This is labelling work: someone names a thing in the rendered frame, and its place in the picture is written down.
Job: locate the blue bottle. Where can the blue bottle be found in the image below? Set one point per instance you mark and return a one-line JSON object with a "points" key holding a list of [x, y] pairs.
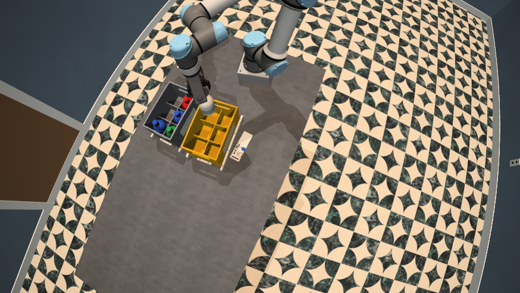
{"points": [[159, 126], [178, 116]]}

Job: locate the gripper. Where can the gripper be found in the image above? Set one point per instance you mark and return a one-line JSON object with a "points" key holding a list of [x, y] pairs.
{"points": [[206, 83]]}

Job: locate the green bottle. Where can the green bottle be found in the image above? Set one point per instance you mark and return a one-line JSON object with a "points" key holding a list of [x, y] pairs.
{"points": [[170, 130]]}

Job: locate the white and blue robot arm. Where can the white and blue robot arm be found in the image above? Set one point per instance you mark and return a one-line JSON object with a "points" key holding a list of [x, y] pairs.
{"points": [[260, 55]]}

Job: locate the cream paper strip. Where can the cream paper strip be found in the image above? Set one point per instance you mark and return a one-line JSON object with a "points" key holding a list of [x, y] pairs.
{"points": [[241, 146]]}

